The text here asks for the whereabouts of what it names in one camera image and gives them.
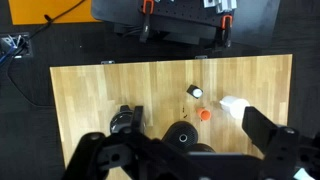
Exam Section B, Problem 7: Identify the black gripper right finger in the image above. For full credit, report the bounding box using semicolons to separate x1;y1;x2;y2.
242;106;320;180

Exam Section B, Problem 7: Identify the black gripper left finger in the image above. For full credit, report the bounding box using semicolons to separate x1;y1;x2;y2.
61;105;158;180

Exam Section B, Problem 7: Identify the small black bottle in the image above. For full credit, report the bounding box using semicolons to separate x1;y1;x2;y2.
187;85;203;99

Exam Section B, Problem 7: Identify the white plastic cup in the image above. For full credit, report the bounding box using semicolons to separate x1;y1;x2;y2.
219;96;250;119

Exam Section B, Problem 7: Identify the small orange cup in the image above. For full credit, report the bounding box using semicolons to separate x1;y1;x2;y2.
196;108;211;121

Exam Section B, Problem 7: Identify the black coffee machine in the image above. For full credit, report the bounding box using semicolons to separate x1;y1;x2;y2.
162;121;215;153

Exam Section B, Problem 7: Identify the right orange black clamp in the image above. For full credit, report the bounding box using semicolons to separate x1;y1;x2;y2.
221;15;233;48

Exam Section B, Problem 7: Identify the orange black clamp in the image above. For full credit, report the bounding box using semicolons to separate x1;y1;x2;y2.
221;15;233;48
139;0;154;43

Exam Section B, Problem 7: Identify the left orange black clamp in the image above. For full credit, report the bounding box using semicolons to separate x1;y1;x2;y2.
139;0;154;43

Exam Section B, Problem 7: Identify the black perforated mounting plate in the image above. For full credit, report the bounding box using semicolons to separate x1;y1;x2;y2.
138;0;238;27

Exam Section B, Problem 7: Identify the floor power outlet box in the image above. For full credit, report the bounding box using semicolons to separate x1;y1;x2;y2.
0;32;33;59

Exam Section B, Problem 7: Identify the orange floor mat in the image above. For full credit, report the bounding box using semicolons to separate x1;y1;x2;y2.
7;0;96;25

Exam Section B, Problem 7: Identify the black floor cable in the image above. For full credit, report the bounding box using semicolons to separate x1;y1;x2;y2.
0;0;86;68

